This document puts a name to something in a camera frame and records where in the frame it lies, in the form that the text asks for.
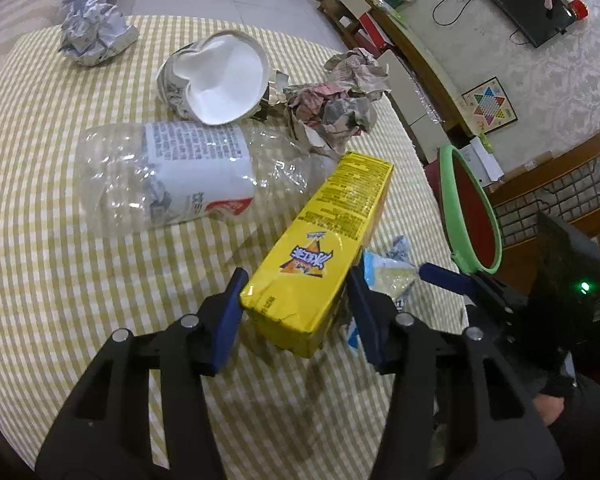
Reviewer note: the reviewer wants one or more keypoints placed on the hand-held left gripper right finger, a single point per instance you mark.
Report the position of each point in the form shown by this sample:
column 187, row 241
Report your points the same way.
column 367, row 315

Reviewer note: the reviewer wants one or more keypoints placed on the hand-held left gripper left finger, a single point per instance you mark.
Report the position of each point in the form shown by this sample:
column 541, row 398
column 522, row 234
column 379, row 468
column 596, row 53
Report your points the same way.
column 227, row 320

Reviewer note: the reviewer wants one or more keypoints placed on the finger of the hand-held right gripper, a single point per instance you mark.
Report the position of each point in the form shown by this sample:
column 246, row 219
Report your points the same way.
column 437, row 274

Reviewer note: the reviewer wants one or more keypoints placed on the small blue white packet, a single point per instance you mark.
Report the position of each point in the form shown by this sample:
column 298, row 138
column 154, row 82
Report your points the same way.
column 390, row 275

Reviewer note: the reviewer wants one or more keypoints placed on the red bin with green rim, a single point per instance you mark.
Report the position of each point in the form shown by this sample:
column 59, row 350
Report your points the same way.
column 472, row 210

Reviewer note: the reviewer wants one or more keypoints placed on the yellow snack box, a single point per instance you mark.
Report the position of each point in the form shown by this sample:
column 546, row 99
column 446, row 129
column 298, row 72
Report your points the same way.
column 310, row 260

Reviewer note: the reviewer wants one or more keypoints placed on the person's right forearm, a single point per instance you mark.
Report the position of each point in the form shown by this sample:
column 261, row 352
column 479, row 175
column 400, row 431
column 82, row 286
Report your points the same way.
column 590, row 420

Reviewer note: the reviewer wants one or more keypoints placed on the white cardboard box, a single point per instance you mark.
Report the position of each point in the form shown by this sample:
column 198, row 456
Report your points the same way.
column 485, row 160

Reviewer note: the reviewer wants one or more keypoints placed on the checked yellow tablecloth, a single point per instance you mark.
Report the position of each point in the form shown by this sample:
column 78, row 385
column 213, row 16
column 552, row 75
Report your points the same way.
column 80, row 285

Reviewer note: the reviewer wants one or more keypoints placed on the clear plastic bottle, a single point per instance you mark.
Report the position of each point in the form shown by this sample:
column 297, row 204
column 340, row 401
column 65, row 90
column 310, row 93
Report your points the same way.
column 180, row 175

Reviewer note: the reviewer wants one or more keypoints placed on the star checkers board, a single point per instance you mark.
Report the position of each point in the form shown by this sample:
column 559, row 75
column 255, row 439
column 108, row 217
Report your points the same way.
column 490, row 105

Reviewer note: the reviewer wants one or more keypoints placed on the crumpled newspaper ball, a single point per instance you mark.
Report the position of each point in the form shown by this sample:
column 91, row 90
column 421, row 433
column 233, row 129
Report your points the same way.
column 360, row 72
column 340, row 120

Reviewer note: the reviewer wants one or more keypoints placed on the long television cabinet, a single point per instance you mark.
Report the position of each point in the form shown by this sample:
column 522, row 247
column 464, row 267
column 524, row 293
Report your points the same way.
column 415, row 45

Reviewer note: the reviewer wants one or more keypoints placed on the red box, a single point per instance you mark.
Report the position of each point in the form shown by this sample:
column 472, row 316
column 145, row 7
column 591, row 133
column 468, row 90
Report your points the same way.
column 372, row 30

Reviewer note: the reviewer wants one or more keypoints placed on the red toy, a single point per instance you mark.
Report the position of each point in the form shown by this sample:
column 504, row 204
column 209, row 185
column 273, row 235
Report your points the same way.
column 577, row 10

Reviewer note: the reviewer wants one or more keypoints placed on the grey crumpled paper ball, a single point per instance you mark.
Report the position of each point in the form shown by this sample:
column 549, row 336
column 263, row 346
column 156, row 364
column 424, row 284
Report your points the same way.
column 95, row 30

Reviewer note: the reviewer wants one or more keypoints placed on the black wall television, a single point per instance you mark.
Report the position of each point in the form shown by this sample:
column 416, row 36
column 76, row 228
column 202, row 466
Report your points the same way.
column 520, row 0

